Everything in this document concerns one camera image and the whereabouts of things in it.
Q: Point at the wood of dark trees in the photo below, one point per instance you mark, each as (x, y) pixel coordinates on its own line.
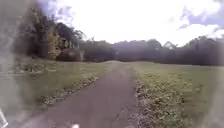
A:
(133, 50)

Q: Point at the grey gravel path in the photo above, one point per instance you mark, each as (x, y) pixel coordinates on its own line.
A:
(103, 96)

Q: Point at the grass slope beside path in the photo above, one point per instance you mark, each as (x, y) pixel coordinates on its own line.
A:
(56, 78)

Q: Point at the green grass field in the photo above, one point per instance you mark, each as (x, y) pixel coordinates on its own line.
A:
(173, 90)

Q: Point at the robot's own part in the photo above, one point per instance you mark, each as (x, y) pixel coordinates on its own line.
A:
(75, 126)

